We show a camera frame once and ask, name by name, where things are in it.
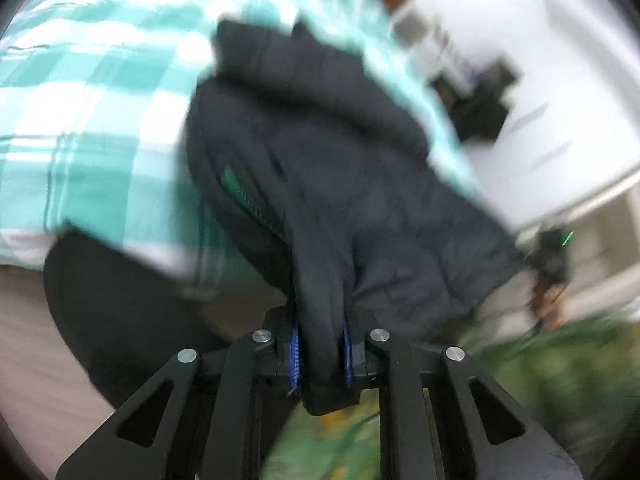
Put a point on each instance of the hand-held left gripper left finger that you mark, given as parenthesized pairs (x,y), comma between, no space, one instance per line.
(295,360)

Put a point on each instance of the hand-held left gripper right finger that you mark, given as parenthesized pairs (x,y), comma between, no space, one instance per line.
(348,360)

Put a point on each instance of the black puffer jacket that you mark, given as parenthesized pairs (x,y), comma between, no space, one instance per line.
(350,185)

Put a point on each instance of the white wardrobe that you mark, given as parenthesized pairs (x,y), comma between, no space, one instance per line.
(575,85)

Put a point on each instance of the person's black pants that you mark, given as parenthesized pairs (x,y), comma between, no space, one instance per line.
(125,320)

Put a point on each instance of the bed with green checked sheet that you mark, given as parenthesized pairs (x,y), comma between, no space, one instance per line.
(100,110)

